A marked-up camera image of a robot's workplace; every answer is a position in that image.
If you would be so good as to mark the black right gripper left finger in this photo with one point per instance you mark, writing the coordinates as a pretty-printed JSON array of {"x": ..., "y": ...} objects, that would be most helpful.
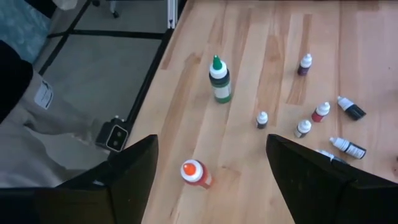
[{"x": 130, "y": 186}]

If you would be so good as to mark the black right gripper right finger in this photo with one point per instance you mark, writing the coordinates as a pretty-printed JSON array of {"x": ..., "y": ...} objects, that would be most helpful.
[{"x": 326, "y": 199}]

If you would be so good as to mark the large orange dye bottle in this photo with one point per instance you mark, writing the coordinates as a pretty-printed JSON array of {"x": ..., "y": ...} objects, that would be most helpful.
[{"x": 192, "y": 171}]

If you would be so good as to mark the large green dye bottle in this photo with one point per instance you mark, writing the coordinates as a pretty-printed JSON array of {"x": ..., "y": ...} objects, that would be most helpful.
[{"x": 221, "y": 87}]

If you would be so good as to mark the loose small vials group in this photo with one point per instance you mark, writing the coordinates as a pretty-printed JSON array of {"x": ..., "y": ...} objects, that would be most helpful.
[{"x": 325, "y": 153}]

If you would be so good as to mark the lying dropper bottles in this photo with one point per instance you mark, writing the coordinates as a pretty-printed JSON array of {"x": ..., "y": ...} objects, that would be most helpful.
[{"x": 349, "y": 148}]

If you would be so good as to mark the small black dye bottle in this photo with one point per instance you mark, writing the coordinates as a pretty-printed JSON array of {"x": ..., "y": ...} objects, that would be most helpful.
[
  {"x": 353, "y": 109},
  {"x": 302, "y": 129}
]

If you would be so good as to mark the small red dye bottle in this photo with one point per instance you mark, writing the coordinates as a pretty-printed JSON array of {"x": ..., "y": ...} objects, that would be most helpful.
[{"x": 318, "y": 115}]

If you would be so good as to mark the small brown dye bottle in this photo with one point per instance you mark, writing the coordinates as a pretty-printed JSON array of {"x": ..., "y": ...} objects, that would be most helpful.
[{"x": 261, "y": 122}]

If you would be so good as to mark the small purple dye bottle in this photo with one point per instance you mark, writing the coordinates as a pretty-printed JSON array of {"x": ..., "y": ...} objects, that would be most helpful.
[{"x": 304, "y": 69}]

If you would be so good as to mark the silver aluminium extrusion piece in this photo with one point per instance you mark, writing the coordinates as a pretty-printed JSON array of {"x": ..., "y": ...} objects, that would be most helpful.
[{"x": 172, "y": 15}]

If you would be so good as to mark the black table-level camera box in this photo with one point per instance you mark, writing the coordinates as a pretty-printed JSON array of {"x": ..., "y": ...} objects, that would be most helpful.
[{"x": 115, "y": 140}]

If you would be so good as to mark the black base frame bar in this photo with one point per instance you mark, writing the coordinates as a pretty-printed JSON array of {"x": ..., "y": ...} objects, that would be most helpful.
[{"x": 109, "y": 33}]

